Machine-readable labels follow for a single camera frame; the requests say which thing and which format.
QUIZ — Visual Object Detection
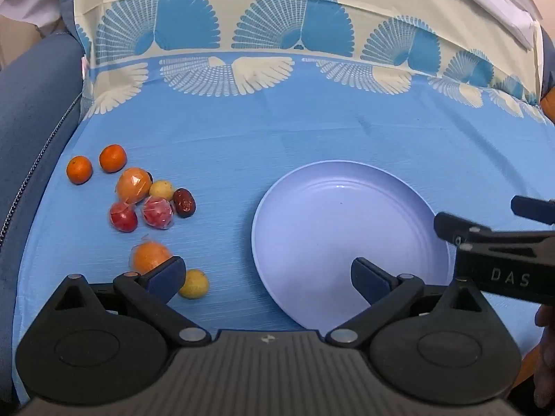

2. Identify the blue fan-print tablecloth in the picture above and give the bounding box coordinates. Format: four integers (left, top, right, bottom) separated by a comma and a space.
13, 0, 555, 404

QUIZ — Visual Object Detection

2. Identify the yellow longan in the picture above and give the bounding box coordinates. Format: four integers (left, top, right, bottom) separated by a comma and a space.
149, 180, 176, 201
178, 269, 211, 300

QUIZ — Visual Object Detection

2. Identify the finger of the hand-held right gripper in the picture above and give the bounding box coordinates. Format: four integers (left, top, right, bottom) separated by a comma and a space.
511, 195, 555, 226
434, 212, 555, 257

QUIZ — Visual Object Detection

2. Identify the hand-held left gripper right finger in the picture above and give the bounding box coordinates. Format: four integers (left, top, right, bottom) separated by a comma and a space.
325, 258, 497, 349

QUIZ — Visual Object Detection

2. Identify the blue upholstered sofa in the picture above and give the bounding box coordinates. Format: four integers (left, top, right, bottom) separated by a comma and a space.
0, 32, 87, 416

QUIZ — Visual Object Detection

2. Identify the tangerine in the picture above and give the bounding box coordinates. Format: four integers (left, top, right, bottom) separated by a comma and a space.
66, 155, 94, 185
99, 144, 128, 174

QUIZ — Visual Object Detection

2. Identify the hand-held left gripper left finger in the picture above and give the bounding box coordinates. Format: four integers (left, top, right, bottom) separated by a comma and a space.
43, 257, 212, 349

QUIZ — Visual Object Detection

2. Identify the plastic-wrapped orange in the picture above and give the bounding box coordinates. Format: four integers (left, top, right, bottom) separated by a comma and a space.
129, 235, 174, 276
115, 167, 152, 204

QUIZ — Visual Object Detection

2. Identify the pale lilac plate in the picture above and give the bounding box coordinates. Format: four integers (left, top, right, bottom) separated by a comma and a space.
251, 160, 456, 330

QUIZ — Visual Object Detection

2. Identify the person's right hand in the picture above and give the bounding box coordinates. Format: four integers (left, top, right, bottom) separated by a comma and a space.
534, 305, 555, 408

